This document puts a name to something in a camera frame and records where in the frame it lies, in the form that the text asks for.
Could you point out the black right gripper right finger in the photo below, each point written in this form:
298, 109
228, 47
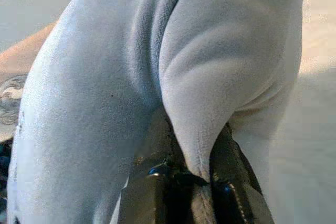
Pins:
236, 182

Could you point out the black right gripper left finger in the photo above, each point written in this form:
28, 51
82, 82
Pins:
155, 195

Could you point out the light blue fleece cloth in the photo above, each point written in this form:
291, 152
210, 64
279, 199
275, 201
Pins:
92, 90

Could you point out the yellow egg print blanket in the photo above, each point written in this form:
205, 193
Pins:
15, 58

